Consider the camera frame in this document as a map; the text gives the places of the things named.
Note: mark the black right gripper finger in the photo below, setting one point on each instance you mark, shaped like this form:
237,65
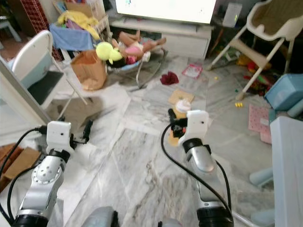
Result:
172,117

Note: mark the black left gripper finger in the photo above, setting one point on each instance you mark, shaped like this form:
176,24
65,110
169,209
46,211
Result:
88,130
61,119

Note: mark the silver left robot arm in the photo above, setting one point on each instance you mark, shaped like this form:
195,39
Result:
45,179

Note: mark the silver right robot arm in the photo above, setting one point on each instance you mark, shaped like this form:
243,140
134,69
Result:
203,163

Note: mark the small brown cardboard piece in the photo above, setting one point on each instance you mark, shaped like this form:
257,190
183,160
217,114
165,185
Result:
180,95

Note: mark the dark red cloth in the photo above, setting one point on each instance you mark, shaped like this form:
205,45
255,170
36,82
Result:
169,78

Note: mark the pink picture book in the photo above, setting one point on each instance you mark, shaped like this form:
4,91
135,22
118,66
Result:
192,71

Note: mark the brown paper bag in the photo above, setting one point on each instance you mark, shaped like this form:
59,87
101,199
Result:
89,71

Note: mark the flat brown cardboard sheet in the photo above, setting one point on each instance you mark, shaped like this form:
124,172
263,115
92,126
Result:
26,163

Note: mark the small yellow toy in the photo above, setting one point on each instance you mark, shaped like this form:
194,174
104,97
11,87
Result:
238,105

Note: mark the doll in pink clothes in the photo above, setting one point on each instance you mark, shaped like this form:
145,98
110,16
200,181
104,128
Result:
137,47

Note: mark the white television stand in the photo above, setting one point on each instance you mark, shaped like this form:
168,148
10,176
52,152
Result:
184,40

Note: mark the pink play mat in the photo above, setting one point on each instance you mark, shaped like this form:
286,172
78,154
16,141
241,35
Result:
259,120

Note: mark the yellow plush toy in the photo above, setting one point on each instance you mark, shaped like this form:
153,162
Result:
107,52

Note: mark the blue cloth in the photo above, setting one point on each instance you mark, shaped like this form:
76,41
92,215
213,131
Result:
71,39

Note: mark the grey robot left leg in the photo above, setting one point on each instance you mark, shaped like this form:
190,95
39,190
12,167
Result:
99,218

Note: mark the grey robot leg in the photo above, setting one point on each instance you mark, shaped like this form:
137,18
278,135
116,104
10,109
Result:
99,218
170,223

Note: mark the red and yellow toy pile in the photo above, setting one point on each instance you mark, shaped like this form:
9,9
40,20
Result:
255,73

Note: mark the grey robot right leg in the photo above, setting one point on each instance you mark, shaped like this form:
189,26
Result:
170,223

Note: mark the yellow cloth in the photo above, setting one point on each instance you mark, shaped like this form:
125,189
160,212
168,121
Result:
78,21

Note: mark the bright television screen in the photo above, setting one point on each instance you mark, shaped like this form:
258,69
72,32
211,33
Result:
165,9

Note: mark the light blue plastic tub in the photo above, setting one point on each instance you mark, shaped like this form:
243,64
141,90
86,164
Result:
284,90

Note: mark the light blue child chair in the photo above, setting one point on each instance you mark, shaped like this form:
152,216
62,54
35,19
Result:
286,165

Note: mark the white box device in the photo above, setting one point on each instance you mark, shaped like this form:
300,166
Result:
232,14

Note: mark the cream baby high chair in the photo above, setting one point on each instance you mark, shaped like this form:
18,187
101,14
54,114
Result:
272,21

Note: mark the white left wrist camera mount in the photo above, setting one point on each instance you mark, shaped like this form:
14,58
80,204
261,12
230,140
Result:
59,135

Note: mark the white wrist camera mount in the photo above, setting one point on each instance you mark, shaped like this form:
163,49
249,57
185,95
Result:
198,124
59,135

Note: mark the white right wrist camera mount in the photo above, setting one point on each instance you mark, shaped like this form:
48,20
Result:
198,124

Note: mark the baby bouncer with metal frame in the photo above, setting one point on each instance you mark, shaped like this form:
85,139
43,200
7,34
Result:
144,68

